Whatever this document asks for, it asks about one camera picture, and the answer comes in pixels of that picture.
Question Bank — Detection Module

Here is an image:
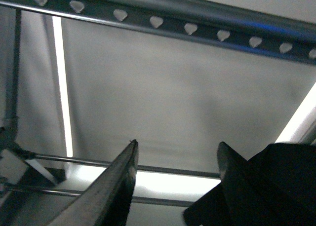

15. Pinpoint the metal drying rack frame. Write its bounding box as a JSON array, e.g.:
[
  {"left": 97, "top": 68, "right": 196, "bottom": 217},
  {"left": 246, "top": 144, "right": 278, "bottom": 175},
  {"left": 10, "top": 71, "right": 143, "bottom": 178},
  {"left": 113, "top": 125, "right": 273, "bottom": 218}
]
[{"left": 0, "top": 0, "right": 316, "bottom": 226}]

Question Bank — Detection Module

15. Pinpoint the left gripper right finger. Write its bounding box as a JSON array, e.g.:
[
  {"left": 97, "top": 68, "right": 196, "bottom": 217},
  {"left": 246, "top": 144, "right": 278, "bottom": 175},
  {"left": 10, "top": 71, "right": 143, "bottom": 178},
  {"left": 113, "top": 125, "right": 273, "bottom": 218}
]
[{"left": 217, "top": 142, "right": 249, "bottom": 184}]

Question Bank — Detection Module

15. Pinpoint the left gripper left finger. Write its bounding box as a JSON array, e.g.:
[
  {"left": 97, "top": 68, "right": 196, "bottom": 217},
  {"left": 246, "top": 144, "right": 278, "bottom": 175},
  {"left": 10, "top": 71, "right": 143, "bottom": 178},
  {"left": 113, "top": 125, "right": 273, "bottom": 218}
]
[{"left": 48, "top": 140, "right": 138, "bottom": 226}]

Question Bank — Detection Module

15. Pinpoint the black printed t-shirt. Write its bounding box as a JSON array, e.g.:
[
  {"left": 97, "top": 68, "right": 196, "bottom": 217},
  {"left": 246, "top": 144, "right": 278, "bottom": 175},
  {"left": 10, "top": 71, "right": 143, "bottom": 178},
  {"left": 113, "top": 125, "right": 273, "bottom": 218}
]
[{"left": 183, "top": 143, "right": 316, "bottom": 226}]

